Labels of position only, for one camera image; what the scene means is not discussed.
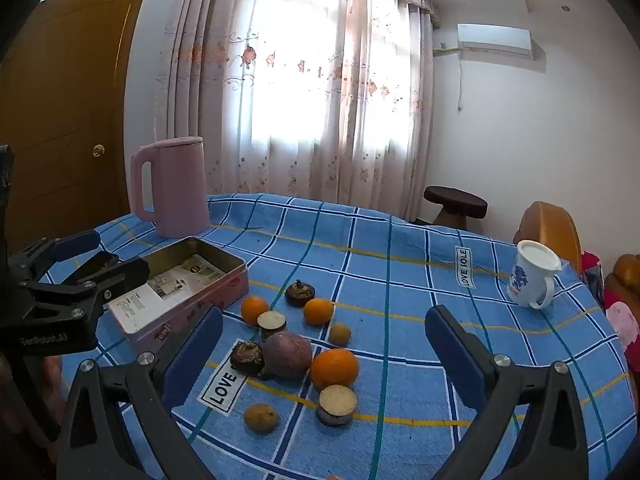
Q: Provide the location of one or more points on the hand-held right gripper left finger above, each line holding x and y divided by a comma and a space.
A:
192, 360

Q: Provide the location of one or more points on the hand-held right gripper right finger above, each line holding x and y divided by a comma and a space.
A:
455, 355

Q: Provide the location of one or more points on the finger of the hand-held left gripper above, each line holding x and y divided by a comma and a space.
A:
75, 245
125, 275

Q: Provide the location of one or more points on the whole dark mangosteen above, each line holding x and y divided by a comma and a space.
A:
246, 357
299, 294

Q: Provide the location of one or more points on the pink metal tin box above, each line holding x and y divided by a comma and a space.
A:
220, 287

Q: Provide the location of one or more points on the small orange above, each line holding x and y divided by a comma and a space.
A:
318, 311
255, 310

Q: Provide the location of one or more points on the purple sweet potato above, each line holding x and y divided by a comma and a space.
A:
287, 355

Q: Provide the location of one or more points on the small brown longan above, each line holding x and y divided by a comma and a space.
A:
260, 417
340, 334

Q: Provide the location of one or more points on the large orange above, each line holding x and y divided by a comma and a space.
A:
334, 369

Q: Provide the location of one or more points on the cut mangosteen half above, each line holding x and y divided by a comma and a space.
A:
337, 404
271, 324

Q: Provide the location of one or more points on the white paper booklet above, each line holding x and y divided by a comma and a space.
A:
145, 302

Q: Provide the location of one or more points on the printed paper leaflet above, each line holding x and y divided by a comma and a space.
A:
197, 270

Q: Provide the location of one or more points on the blue checked tablecloth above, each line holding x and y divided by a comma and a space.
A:
400, 285

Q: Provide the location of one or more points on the brass door knob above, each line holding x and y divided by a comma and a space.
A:
99, 150

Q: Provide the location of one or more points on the pink electric kettle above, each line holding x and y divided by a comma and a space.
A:
175, 190

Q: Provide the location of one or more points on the white cup with blue print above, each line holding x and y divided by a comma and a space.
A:
525, 280

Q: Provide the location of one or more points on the wooden door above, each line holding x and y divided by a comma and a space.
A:
65, 110

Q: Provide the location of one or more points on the dark round stool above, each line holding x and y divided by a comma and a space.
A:
455, 200

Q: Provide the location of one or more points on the wooden chair back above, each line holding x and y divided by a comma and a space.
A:
625, 270
550, 225

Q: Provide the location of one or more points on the pink floral cloth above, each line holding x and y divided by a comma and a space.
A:
622, 320

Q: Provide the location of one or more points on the floral sheer curtain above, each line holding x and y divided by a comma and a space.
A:
300, 85

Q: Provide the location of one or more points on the white air conditioner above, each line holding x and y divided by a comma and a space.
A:
495, 40

